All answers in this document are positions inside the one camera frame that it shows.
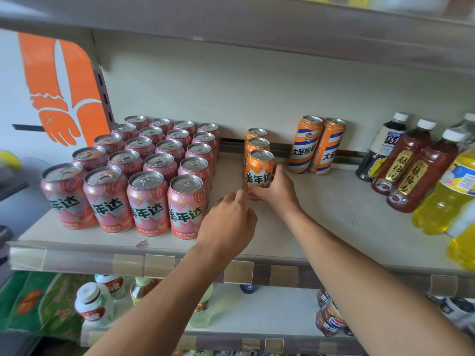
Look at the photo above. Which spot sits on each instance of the person's right hand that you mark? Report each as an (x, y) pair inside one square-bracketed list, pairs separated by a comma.
[(282, 200)]

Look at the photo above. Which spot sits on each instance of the person's left hand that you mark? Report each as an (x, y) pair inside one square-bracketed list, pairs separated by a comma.
[(228, 229)]

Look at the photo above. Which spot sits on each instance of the row of red cans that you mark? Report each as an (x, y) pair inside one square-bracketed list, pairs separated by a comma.
[(148, 203)]

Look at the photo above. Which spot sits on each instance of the person's right forearm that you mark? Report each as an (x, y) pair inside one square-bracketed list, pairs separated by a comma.
[(371, 285)]

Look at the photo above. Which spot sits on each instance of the person's left forearm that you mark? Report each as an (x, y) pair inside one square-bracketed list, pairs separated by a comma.
[(159, 311)]

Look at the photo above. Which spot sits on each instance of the tall orange striped can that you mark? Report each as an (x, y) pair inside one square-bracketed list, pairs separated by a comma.
[(304, 148), (330, 151)]

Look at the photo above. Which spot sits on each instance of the dark blue round bottle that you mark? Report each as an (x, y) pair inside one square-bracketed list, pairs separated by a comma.
[(249, 289)]

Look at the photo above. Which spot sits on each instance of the pale green drink bottle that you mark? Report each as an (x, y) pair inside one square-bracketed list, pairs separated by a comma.
[(202, 311)]

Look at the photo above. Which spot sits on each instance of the yellow label tea bottle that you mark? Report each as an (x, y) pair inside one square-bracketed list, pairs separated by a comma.
[(141, 289)]

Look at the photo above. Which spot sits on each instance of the group of capped tea bottles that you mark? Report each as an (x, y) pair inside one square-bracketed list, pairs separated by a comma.
[(330, 322)]

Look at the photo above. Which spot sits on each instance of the row of tall drink bottles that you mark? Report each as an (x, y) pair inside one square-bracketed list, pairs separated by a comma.
[(419, 170)]

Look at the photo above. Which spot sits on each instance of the cluster of white milk bottles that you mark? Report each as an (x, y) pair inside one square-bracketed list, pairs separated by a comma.
[(92, 304)]

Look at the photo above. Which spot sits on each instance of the clear food display cover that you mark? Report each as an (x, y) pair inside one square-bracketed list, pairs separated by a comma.
[(7, 174)]

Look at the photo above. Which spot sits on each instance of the yellow round disc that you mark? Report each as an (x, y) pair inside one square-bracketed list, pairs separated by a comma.
[(9, 160)]

